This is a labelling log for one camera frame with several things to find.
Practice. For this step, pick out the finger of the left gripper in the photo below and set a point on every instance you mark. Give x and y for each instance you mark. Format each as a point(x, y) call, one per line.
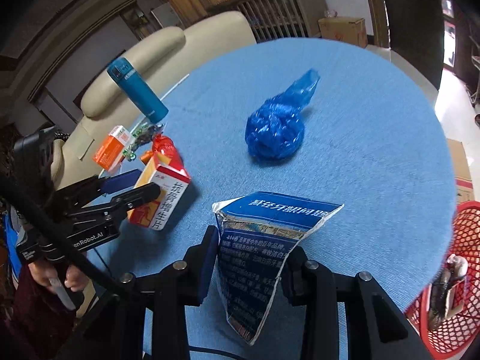
point(113, 184)
point(134, 198)

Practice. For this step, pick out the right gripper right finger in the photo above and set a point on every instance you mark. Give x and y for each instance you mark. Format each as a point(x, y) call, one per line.
point(307, 283)

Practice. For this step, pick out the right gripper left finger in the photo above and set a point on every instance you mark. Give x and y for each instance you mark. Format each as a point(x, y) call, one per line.
point(183, 283)

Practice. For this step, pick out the yellow red medicine box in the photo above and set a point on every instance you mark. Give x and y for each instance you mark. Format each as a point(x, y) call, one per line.
point(173, 180)

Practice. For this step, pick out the red plastic bag ball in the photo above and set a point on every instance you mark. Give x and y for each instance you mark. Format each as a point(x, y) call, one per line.
point(164, 149)

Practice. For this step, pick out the blue plastic bag ball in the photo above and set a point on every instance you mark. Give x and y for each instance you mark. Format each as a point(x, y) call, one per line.
point(275, 131)

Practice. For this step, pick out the red plastic trash basket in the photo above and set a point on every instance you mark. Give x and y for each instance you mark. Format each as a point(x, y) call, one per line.
point(446, 313)

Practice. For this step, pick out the orange white tissue pack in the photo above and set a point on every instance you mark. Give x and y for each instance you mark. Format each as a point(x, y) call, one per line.
point(110, 152)

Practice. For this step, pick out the green wrapped candy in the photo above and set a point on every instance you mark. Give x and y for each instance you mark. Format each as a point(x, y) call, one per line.
point(129, 155)

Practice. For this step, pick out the bag of dark seeds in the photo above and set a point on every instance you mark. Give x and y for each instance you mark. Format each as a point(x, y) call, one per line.
point(145, 133)

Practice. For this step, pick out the teal thermos bottle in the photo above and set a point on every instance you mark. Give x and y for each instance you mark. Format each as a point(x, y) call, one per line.
point(138, 91)

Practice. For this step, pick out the cream leather sofa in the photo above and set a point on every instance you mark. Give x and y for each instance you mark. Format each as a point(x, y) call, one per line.
point(162, 59)

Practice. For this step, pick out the flat cardboard on floor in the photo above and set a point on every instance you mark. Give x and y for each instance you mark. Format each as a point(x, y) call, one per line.
point(464, 184)

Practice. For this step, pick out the wooden radiator cabinet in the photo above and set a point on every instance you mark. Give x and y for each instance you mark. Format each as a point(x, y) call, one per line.
point(273, 19)

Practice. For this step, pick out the cardboard box on floor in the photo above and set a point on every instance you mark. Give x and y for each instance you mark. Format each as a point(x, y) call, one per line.
point(350, 30)

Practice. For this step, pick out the dark wooden door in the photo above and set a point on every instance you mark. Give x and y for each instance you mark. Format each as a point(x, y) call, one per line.
point(417, 34)

